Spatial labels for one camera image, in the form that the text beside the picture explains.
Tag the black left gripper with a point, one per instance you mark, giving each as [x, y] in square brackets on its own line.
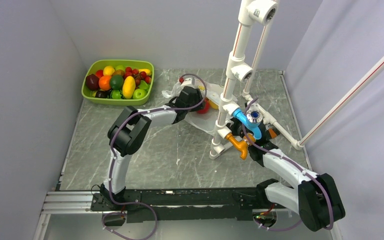
[198, 98]

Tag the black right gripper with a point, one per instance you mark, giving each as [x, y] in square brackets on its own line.
[232, 124]

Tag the white printed plastic bag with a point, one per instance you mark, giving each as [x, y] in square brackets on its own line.
[203, 119]

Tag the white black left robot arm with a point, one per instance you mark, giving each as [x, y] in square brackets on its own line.
[128, 133]

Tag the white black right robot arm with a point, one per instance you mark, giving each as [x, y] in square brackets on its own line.
[314, 197]

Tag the yellow fake fruit in bag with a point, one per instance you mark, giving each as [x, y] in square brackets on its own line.
[213, 105]

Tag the green fake apple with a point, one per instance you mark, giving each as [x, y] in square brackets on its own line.
[139, 93]

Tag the red fake cherry tomatoes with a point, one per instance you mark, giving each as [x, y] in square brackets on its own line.
[139, 74]

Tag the yellow fake mango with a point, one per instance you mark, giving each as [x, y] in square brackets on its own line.
[128, 87]

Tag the green fake lime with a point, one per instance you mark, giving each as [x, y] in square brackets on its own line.
[117, 82]

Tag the yellow fake lemon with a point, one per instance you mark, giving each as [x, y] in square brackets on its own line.
[108, 70]

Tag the orange fake orange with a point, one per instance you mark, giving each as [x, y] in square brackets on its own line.
[104, 82]

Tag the dark red fake apple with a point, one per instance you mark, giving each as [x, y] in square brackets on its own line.
[92, 82]

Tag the orange brass faucet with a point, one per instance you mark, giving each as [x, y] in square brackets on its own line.
[241, 145]

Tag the orange black small tool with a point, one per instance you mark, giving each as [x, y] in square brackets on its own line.
[273, 132]

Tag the blue plastic faucet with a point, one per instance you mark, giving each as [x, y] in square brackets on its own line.
[251, 119]

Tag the green plastic fruit basin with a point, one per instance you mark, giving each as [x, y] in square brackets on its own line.
[115, 97]

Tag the white diagonal corner pipe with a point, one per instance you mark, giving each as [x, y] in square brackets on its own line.
[352, 93]

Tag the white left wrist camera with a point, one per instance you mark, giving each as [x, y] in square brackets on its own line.
[182, 81]

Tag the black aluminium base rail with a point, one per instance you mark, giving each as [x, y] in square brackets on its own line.
[169, 204]

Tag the aluminium table edge rail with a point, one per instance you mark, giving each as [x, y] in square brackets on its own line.
[281, 74]

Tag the white PVC pipe frame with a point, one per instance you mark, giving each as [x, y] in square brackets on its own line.
[250, 12]

